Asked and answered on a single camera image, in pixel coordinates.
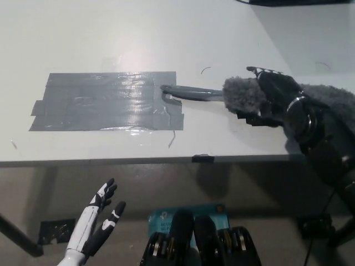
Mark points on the black table leg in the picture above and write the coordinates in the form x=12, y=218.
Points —
x=19, y=235
x=344, y=235

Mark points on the black device on desk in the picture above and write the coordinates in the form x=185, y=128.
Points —
x=299, y=1

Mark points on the black tape patch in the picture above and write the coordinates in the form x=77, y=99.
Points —
x=248, y=121

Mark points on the grey duct tape patch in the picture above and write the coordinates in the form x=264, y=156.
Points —
x=108, y=101

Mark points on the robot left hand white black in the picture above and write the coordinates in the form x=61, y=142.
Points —
x=84, y=227

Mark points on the robot right hand white black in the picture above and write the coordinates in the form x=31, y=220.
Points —
x=277, y=88

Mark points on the grey fluffy duster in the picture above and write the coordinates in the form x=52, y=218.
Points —
x=241, y=94

